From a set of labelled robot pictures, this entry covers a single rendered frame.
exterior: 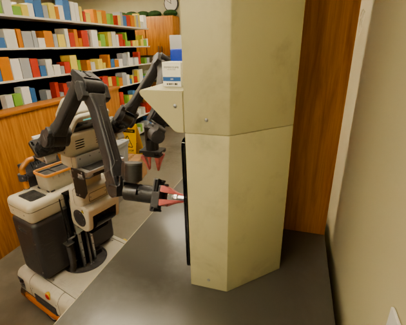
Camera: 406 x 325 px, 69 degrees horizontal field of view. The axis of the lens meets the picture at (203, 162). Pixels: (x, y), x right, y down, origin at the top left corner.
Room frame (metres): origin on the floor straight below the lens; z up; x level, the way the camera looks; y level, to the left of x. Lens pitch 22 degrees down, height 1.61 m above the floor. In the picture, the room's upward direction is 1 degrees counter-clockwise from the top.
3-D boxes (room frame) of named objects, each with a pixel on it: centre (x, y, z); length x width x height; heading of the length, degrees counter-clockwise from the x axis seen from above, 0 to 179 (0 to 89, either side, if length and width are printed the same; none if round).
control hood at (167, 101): (0.86, 0.05, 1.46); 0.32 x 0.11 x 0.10; 163
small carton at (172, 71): (0.80, 0.07, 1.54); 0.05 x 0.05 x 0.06; 73
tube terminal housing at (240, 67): (0.81, -0.12, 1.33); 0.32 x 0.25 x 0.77; 163
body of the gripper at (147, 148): (1.23, 0.22, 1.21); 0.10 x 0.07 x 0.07; 72
